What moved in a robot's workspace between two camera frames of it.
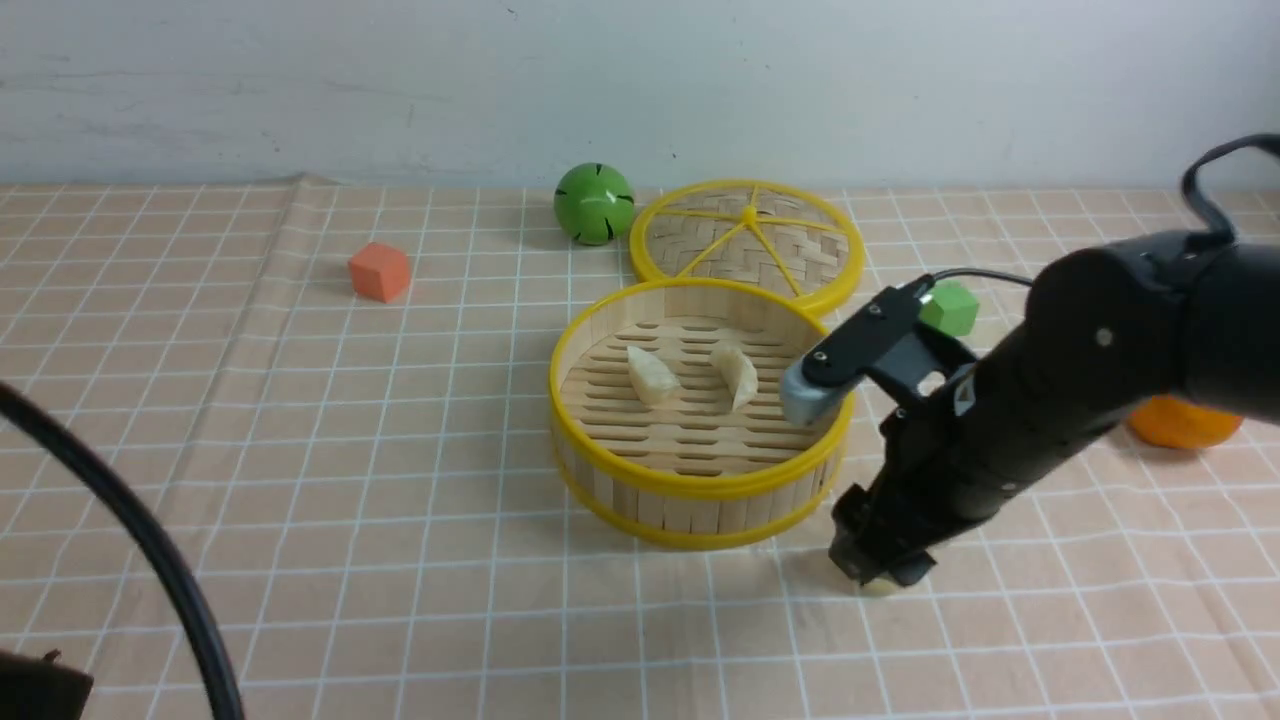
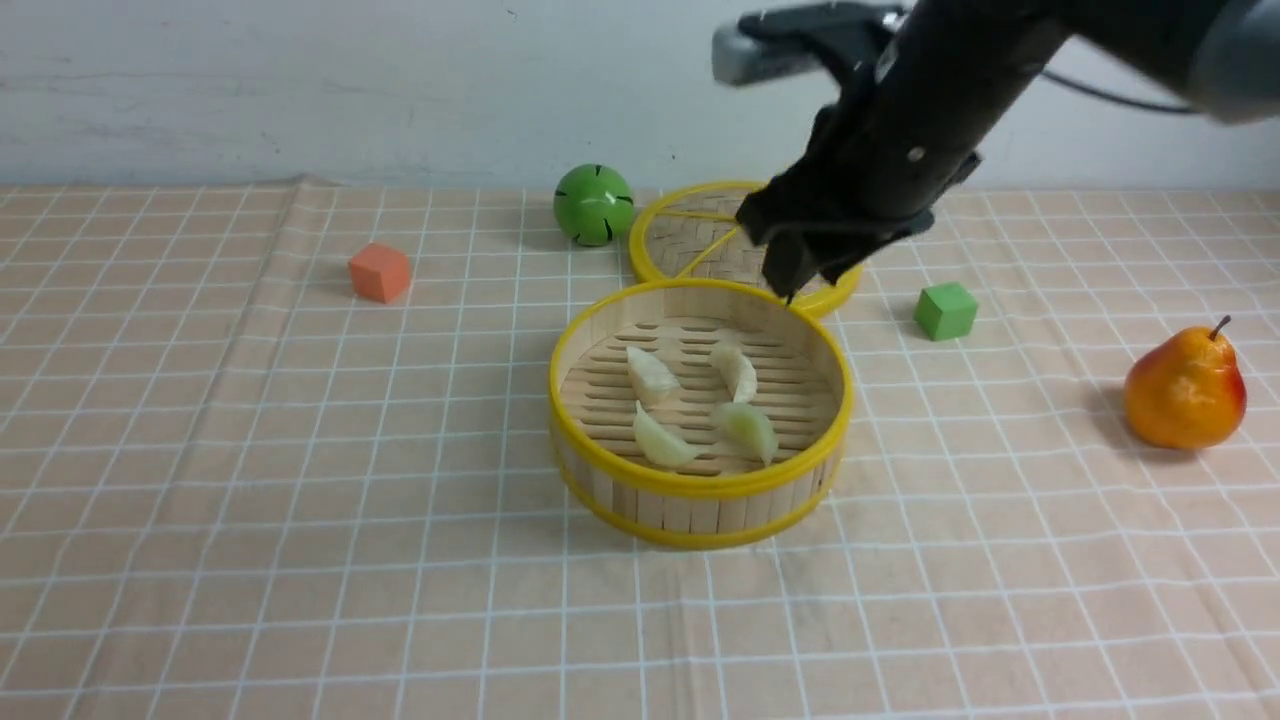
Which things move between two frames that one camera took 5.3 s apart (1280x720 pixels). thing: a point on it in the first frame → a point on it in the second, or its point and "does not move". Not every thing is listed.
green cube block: x=953 y=309 does not move
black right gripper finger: x=914 y=569 → x=833 y=261
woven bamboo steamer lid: x=770 y=234 does not move
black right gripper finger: x=854 y=560 → x=788 y=264
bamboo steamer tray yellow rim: x=666 y=419 does not move
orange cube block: x=380 y=273 does not move
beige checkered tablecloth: x=341 y=388 does not move
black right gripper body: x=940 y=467 → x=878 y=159
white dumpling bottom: x=652 y=380 does not move
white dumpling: x=739 y=375 does not move
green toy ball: x=594 y=203 does not move
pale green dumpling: x=881 y=586 → x=658 y=443
